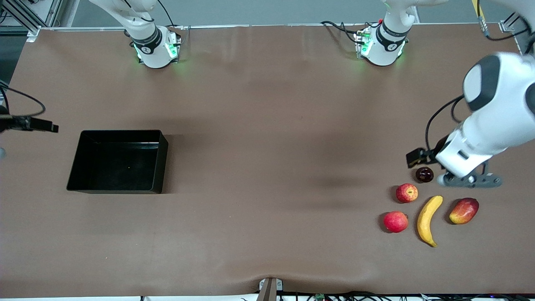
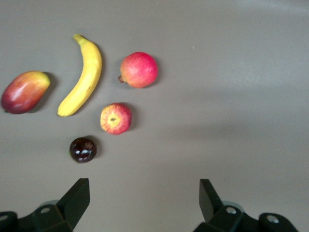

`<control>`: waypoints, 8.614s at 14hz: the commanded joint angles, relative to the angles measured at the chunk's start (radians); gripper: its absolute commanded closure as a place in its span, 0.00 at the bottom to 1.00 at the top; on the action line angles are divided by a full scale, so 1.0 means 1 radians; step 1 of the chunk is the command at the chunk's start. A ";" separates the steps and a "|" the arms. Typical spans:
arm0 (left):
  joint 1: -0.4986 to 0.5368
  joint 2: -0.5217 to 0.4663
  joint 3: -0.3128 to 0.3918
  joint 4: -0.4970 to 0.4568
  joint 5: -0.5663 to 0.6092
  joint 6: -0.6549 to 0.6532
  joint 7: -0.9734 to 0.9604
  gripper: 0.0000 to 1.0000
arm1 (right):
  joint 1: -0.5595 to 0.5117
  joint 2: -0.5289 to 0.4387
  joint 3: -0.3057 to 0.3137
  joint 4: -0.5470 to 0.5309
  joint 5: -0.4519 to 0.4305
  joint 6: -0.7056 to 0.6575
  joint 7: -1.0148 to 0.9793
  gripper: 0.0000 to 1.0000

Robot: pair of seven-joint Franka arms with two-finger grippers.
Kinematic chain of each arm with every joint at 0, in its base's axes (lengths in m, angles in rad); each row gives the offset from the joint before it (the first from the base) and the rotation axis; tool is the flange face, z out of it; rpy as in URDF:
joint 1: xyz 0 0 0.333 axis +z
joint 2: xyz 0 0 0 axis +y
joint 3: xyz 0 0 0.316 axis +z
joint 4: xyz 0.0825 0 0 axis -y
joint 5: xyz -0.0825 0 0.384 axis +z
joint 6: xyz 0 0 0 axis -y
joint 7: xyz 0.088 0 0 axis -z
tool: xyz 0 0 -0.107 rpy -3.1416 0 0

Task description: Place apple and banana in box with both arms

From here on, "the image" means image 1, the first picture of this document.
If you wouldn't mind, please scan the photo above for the red apple with yellow streaks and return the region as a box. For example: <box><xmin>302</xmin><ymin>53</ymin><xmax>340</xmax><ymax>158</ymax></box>
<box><xmin>395</xmin><ymin>183</ymin><xmax>419</xmax><ymax>204</ymax></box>

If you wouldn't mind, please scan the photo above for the yellow banana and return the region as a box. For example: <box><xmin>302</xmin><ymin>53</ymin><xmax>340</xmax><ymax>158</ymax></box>
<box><xmin>417</xmin><ymin>195</ymin><xmax>443</xmax><ymax>248</ymax></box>

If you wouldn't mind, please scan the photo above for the black plastic box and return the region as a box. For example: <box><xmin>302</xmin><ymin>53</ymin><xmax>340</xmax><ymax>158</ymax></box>
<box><xmin>66</xmin><ymin>130</ymin><xmax>169</xmax><ymax>194</ymax></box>

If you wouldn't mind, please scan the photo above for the plain red apple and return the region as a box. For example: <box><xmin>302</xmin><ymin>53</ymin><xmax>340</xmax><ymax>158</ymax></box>
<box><xmin>383</xmin><ymin>211</ymin><xmax>409</xmax><ymax>234</ymax></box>

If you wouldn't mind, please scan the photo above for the dark purple plum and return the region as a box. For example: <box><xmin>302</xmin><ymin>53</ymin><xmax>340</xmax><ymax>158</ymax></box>
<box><xmin>415</xmin><ymin>166</ymin><xmax>434</xmax><ymax>184</ymax></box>

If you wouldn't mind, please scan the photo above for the red yellow mango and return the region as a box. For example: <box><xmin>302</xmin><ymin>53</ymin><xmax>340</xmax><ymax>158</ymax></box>
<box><xmin>449</xmin><ymin>197</ymin><xmax>480</xmax><ymax>225</ymax></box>

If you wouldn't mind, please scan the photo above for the brown table cover sheet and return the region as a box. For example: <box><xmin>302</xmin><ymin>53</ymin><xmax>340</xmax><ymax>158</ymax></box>
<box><xmin>0</xmin><ymin>23</ymin><xmax>535</xmax><ymax>298</ymax></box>

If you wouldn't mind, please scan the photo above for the aluminium profile frame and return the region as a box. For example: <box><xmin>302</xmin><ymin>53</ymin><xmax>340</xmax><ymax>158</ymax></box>
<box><xmin>0</xmin><ymin>0</ymin><xmax>63</xmax><ymax>40</ymax></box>

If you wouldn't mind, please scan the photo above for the black cable with metal plug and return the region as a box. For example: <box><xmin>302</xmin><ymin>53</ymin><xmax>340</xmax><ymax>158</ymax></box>
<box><xmin>478</xmin><ymin>16</ymin><xmax>525</xmax><ymax>42</ymax></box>

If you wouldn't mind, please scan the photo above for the grey camera stand bracket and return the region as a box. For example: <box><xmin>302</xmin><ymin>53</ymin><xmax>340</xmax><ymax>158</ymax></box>
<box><xmin>258</xmin><ymin>277</ymin><xmax>284</xmax><ymax>301</ymax></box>

